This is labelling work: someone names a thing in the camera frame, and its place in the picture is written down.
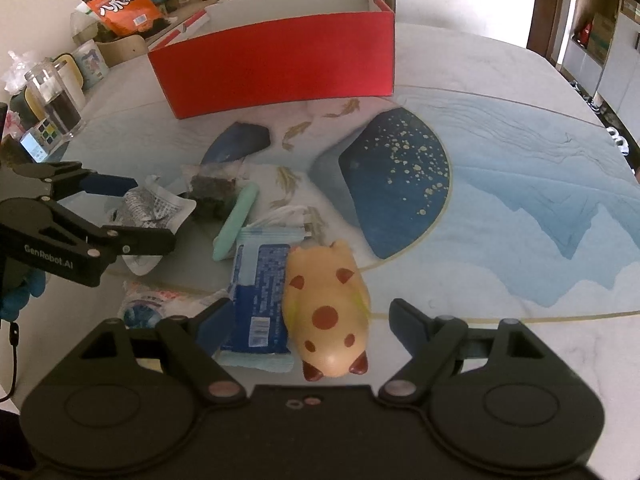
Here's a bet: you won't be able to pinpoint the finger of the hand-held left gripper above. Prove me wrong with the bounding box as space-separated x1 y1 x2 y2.
0 197 177 258
0 161 139 203

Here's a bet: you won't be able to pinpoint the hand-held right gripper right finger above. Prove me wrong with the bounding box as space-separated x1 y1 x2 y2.
377 297 551 408

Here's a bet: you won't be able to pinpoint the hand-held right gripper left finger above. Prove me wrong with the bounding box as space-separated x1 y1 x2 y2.
80 297 248 408

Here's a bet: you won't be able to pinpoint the clear snack packets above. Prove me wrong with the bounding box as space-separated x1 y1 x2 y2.
105 175 197 277

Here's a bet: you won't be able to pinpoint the blueberry print bread packet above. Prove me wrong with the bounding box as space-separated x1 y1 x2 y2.
122 280 231 331

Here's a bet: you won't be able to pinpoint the pig toy with brown spots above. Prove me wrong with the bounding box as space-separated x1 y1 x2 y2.
281 240 372 381

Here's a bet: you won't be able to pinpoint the clear bag of dark tea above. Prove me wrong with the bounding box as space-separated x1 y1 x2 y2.
181 162 246 221

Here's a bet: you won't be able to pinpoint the red cardboard box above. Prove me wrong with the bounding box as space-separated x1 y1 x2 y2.
146 0 397 120

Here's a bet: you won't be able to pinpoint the marble printed desktop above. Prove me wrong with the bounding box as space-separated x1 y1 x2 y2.
0 22 640 466

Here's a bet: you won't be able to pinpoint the person's left hand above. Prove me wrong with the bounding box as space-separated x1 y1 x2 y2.
0 269 47 321

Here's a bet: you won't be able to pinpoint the colourful cube puzzle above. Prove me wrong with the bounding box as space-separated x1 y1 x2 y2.
20 119 63 162

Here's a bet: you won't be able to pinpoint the glass jar with dark contents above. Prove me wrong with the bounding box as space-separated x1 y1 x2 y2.
24 57 83 138

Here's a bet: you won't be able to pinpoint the mint green tube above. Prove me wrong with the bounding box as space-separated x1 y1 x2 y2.
212 183 259 261

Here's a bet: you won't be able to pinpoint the white mug with blue print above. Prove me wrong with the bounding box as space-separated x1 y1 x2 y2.
72 40 111 91

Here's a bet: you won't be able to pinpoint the light wooden chair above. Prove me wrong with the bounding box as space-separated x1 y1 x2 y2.
97 35 148 68

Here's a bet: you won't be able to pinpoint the crumpled clear plastic bag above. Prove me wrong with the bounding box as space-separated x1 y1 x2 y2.
0 50 41 96

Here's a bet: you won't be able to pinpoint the orange snack bag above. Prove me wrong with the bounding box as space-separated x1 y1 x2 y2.
80 0 162 38

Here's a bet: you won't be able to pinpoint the brown door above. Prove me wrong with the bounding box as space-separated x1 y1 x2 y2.
527 0 576 68

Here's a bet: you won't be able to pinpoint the cardboard box with teal print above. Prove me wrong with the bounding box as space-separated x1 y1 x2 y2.
587 12 618 63

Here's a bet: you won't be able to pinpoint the black cable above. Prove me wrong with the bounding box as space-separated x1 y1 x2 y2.
0 319 21 402

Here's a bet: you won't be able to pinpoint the white wooden wall cabinet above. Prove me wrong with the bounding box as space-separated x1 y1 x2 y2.
560 0 640 126

